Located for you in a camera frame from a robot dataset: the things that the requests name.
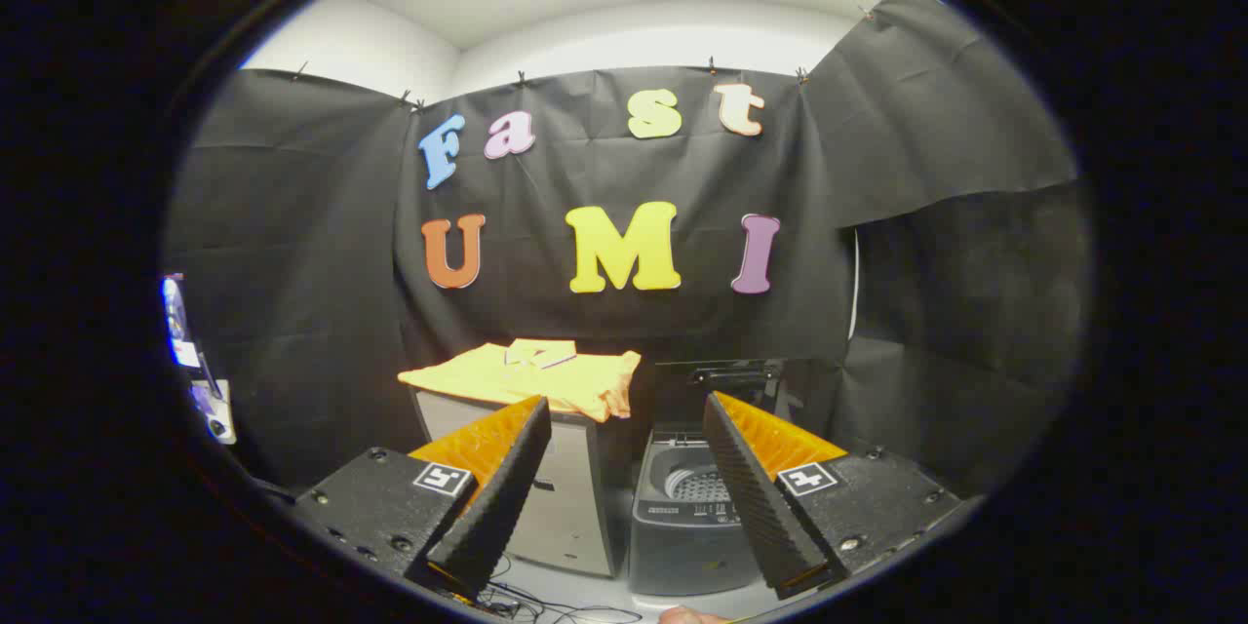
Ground white device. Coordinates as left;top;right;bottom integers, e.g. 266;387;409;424
190;378;238;447

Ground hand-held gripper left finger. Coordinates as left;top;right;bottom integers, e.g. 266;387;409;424
292;395;554;601

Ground thin black cables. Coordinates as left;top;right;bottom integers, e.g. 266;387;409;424
478;556;644;624

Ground orange polo shirt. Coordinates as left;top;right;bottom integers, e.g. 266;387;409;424
398;338;643;422

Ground grey cabinet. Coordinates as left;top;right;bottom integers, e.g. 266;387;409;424
409;388;625;578

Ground row of small cloth clips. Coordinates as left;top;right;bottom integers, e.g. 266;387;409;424
291;5;877;110

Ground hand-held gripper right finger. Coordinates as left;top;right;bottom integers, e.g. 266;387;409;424
702;390;981;601

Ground grey washing machine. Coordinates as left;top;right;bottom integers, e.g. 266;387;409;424
629;424;771;598

